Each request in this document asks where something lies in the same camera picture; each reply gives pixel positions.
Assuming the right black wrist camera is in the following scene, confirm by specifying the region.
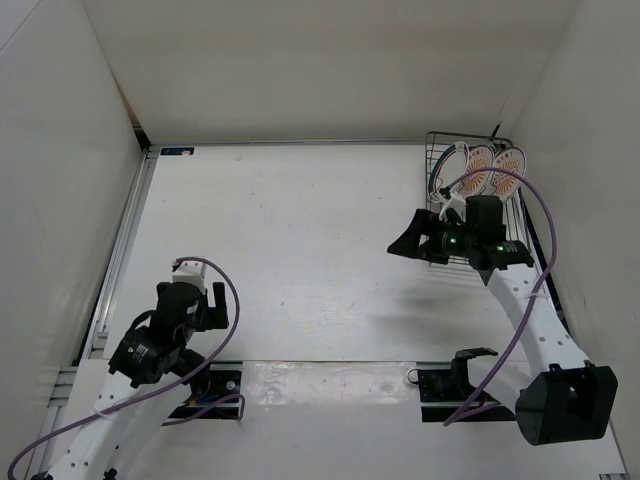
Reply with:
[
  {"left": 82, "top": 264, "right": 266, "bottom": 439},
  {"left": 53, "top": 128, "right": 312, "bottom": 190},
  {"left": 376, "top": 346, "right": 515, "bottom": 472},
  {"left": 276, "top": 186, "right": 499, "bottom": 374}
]
[{"left": 465, "top": 195, "right": 504, "bottom": 232}]

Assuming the purple cable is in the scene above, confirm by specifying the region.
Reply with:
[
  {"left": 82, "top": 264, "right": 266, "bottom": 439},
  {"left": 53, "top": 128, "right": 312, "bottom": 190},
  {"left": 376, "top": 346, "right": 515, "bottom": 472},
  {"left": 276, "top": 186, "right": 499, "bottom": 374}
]
[
  {"left": 442, "top": 167, "right": 560, "bottom": 427},
  {"left": 7, "top": 256, "right": 246, "bottom": 476}
]

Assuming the wire dish rack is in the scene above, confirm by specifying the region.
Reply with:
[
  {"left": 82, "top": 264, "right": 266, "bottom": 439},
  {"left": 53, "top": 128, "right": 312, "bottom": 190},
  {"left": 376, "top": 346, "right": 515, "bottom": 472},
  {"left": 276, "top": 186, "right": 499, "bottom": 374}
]
[{"left": 419, "top": 132, "right": 532, "bottom": 270}]

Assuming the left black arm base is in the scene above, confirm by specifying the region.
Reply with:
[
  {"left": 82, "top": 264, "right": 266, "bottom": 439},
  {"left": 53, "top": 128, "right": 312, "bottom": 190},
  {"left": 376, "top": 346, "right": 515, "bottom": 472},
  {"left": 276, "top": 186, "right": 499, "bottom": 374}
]
[{"left": 168, "top": 362, "right": 243, "bottom": 423}]

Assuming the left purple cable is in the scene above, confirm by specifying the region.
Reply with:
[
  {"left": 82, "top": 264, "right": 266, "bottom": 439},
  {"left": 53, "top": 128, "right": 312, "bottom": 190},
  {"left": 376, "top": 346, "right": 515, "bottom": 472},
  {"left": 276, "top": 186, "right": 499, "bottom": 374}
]
[{"left": 7, "top": 256, "right": 246, "bottom": 476}]

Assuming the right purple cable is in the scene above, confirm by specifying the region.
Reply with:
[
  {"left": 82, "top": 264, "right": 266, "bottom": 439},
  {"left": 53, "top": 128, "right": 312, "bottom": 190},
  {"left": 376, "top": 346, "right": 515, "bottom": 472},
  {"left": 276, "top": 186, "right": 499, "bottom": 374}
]
[{"left": 442, "top": 167, "right": 560, "bottom": 427}]

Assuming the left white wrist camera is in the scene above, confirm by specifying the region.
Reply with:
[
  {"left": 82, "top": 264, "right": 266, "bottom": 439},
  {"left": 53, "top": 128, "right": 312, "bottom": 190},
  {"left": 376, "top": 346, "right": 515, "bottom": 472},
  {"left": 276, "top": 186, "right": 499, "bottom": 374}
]
[{"left": 172, "top": 259, "right": 207, "bottom": 294}]

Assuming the orange sunburst plate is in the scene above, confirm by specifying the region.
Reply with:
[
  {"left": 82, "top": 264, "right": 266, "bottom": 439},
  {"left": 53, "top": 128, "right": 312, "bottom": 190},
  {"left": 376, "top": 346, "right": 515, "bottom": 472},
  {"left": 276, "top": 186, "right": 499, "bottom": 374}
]
[
  {"left": 487, "top": 146, "right": 529, "bottom": 202},
  {"left": 455, "top": 145, "right": 494, "bottom": 198}
]

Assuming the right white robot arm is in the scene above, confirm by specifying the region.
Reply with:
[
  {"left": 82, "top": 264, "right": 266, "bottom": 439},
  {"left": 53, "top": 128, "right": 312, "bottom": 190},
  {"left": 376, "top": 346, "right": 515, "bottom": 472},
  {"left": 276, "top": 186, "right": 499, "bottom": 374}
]
[{"left": 387, "top": 207, "right": 618, "bottom": 445}]

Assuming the blue label sticker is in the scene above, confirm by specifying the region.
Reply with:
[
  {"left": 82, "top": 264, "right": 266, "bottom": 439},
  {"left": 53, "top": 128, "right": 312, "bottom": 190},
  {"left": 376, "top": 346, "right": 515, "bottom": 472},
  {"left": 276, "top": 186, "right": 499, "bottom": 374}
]
[{"left": 160, "top": 147, "right": 195, "bottom": 156}]

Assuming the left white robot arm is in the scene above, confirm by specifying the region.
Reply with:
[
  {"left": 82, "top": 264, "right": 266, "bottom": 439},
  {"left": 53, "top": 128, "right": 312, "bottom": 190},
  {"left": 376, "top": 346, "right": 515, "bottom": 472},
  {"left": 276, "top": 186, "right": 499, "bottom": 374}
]
[{"left": 37, "top": 280, "right": 238, "bottom": 479}]

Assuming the green rimmed white plate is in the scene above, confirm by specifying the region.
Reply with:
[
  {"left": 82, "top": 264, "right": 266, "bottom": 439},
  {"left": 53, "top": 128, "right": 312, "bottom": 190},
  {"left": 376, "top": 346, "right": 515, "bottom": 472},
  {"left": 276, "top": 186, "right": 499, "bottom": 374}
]
[{"left": 428, "top": 141, "right": 469, "bottom": 202}]

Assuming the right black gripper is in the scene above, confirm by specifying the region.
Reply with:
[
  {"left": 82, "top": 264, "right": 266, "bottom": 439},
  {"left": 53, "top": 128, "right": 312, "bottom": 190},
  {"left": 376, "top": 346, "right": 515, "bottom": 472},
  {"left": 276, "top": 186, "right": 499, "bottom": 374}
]
[{"left": 387, "top": 209, "right": 477, "bottom": 265}]

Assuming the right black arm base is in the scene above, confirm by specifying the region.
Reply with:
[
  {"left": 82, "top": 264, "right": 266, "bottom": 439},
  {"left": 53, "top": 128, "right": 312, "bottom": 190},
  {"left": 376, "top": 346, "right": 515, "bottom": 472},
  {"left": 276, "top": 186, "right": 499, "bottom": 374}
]
[{"left": 406, "top": 347, "right": 515, "bottom": 423}]

